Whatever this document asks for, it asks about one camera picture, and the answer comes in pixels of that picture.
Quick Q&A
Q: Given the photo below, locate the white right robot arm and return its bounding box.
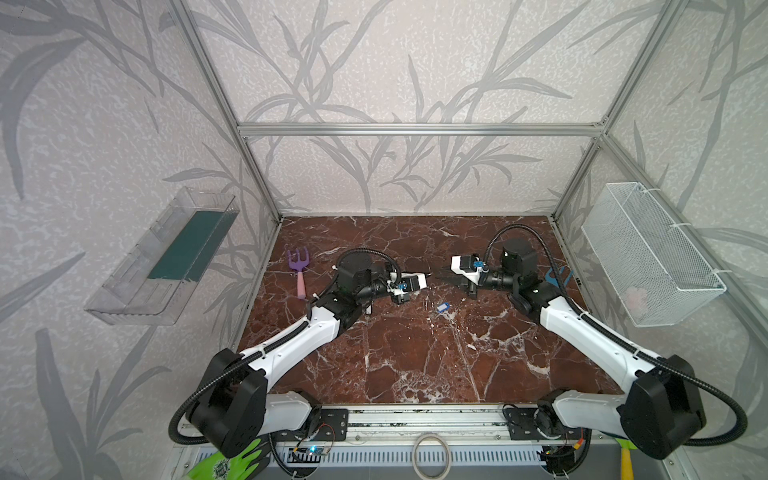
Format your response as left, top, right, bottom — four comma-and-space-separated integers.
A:
437, 239, 706, 459

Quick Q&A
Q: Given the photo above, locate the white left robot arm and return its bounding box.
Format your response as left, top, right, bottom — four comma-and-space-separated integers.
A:
168, 248, 428, 458

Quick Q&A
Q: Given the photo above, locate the purple pink garden fork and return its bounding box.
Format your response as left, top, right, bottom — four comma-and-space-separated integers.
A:
287, 247, 310, 299

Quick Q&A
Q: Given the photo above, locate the green black work glove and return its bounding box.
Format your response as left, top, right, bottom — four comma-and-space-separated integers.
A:
183, 438, 272, 480

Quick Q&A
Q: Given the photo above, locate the green yellow toy shovel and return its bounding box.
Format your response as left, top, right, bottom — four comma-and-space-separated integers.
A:
615, 437, 637, 480

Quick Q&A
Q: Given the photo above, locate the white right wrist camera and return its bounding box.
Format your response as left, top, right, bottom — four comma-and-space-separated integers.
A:
450, 254, 487, 285

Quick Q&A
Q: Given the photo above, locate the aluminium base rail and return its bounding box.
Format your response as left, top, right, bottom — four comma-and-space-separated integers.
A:
264, 404, 606, 479

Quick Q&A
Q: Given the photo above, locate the grey cable loop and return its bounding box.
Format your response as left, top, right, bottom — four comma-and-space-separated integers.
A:
412, 432, 453, 480

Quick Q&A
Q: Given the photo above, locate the white wire mesh basket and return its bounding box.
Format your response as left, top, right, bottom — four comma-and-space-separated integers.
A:
582, 182, 727, 328

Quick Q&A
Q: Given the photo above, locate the clear plastic wall shelf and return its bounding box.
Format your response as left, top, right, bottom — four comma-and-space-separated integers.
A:
85, 187, 240, 326

